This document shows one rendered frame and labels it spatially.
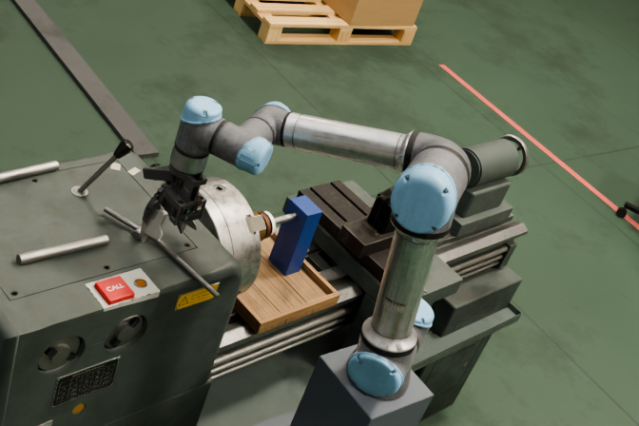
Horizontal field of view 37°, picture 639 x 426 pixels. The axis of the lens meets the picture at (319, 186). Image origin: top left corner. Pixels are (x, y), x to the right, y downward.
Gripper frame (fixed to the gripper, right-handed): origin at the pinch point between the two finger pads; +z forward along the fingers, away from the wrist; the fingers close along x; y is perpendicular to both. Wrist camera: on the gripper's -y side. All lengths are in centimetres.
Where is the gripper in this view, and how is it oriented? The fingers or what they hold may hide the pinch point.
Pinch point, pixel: (161, 232)
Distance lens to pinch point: 213.3
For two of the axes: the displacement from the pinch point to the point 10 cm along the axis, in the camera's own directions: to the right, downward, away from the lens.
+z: -3.0, 7.9, 5.3
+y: 6.3, 5.8, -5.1
